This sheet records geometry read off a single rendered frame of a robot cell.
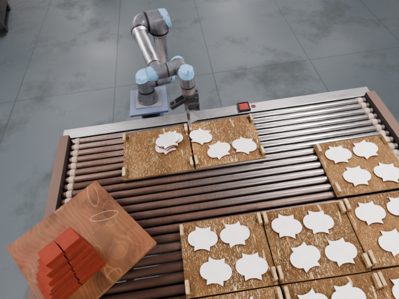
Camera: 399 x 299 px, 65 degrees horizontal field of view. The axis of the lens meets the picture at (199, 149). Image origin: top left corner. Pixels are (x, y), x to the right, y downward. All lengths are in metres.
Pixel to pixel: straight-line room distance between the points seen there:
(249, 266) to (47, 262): 0.84
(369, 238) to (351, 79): 2.59
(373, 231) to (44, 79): 3.95
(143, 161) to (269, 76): 2.36
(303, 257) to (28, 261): 1.24
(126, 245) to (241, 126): 1.00
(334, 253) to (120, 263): 0.96
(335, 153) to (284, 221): 0.54
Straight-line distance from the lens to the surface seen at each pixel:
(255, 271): 1.52
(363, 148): 2.01
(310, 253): 1.59
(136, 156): 1.90
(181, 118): 2.08
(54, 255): 1.30
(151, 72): 1.65
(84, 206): 1.69
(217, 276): 1.51
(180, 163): 1.82
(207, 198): 1.70
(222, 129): 1.97
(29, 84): 4.53
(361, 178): 1.87
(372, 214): 1.77
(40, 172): 3.41
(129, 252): 1.50
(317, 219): 1.67
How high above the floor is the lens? 2.39
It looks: 51 degrees down
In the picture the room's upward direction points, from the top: 7 degrees counter-clockwise
